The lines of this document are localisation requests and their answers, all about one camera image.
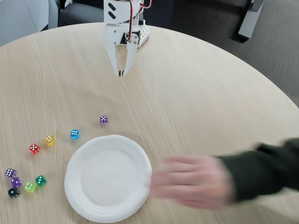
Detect light green translucent dice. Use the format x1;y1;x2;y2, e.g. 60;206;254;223
24;181;37;193

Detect yellow translucent dice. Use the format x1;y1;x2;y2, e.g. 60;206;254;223
44;134;57;147

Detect grey desk leg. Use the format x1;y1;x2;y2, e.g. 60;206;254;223
238;0;264;39

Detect red translucent dice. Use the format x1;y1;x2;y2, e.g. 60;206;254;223
28;143;41;155

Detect dark green translucent dice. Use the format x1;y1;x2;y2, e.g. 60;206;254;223
35;175;47;187

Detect white paper plate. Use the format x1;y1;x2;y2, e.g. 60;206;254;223
64;134;153;224

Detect person's hand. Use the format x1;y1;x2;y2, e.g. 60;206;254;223
150;155;235;210

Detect black dice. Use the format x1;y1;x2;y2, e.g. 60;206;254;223
7;187;21;199

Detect black office chair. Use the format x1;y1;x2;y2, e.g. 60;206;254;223
58;0;106;28

